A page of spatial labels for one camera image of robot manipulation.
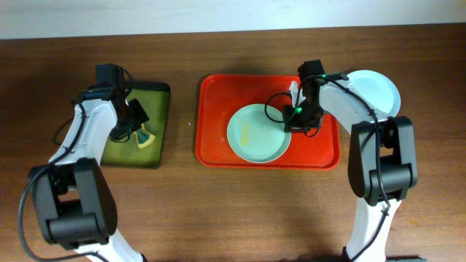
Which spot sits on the light blue plate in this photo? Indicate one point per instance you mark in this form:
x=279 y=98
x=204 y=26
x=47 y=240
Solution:
x=377 y=89

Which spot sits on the light green plate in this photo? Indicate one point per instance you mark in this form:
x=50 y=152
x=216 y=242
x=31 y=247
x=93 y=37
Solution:
x=255 y=138

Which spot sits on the red plastic tray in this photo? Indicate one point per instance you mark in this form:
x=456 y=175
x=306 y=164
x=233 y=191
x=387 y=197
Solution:
x=222 y=95

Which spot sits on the green and yellow sponge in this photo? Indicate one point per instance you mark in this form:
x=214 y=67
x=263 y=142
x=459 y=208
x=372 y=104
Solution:
x=143 y=137

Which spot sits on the black tray with green liquid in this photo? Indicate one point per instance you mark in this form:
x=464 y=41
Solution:
x=154 y=97

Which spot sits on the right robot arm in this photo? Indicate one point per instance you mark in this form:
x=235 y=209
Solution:
x=382 y=154

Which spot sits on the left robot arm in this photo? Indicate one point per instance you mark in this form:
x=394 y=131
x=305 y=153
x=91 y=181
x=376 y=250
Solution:
x=72 y=200

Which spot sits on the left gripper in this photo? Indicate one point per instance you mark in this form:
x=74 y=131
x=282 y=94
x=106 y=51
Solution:
x=135 y=115

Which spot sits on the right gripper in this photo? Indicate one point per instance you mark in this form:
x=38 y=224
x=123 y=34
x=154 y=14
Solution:
x=296 y=123

